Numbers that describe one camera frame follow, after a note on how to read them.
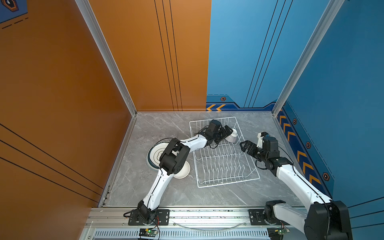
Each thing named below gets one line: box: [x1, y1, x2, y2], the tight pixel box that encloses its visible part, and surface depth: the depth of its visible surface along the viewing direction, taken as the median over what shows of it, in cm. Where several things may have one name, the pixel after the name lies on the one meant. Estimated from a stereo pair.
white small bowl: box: [225, 128, 238, 144], surface depth 99 cm
